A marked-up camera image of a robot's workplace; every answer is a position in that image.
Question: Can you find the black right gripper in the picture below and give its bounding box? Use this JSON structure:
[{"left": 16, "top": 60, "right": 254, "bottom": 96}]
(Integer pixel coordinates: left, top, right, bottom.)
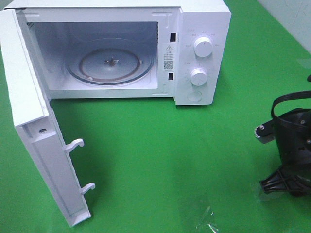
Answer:
[{"left": 259, "top": 155, "right": 311, "bottom": 197}]

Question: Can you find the round door release button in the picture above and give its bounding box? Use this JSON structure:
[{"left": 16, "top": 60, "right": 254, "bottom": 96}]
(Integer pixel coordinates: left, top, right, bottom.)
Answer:
[{"left": 187, "top": 91, "right": 202, "bottom": 102}]

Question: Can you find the white microwave knob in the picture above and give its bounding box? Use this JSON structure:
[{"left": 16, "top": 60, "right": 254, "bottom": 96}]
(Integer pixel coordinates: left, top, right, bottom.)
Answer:
[
  {"left": 190, "top": 68, "right": 207, "bottom": 86},
  {"left": 193, "top": 36, "right": 213, "bottom": 58}
]

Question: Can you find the white microwave door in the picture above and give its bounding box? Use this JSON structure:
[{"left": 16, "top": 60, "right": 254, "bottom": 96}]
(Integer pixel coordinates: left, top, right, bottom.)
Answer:
[{"left": 0, "top": 9, "right": 95, "bottom": 226}]

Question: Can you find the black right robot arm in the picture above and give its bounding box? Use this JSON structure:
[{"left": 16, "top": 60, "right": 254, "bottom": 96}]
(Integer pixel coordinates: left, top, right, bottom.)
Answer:
[{"left": 254, "top": 108, "right": 311, "bottom": 197}]

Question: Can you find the white microwave oven body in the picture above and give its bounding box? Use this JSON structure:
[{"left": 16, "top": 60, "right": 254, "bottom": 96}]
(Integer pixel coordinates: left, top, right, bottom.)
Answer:
[{"left": 3, "top": 0, "right": 231, "bottom": 105}]

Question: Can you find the glass microwave turntable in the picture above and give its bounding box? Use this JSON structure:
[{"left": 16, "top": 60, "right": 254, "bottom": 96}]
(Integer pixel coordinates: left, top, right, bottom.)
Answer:
[{"left": 66, "top": 38, "right": 157, "bottom": 86}]

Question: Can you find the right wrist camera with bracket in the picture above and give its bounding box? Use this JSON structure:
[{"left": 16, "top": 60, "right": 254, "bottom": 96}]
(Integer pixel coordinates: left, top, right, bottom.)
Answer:
[{"left": 254, "top": 120, "right": 275, "bottom": 144}]

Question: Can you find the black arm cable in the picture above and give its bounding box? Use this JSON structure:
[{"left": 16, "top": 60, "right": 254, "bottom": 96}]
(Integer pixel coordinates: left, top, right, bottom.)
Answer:
[{"left": 271, "top": 91, "right": 311, "bottom": 127}]

